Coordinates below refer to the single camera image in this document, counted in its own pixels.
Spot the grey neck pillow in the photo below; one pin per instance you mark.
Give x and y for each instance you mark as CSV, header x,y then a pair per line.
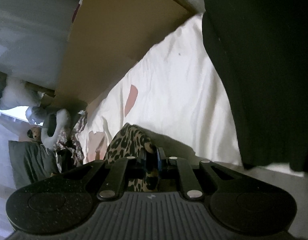
x,y
47,137

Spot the brown cardboard sheet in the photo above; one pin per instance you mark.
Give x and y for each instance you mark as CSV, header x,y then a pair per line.
x,y
118,30

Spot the floral cloth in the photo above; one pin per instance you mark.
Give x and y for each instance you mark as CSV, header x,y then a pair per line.
x,y
73,142

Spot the green pillow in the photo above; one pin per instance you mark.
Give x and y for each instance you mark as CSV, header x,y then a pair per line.
x,y
31,162

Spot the small plush toy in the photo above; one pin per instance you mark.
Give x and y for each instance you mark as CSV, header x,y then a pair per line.
x,y
33,133

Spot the white fluffy pillow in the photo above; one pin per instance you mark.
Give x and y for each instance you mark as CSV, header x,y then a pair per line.
x,y
18,95

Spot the white printed blanket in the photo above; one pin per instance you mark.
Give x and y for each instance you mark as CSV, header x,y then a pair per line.
x,y
181,92

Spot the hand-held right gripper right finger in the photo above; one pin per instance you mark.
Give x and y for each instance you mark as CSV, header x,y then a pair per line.
x,y
161,156

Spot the leopard print pants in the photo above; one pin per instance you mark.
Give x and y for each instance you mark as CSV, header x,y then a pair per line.
x,y
124,142

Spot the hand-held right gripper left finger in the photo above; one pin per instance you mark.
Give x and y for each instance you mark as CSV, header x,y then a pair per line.
x,y
144,158

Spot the black clothes pile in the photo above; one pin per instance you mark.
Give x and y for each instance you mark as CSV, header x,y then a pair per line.
x,y
264,67

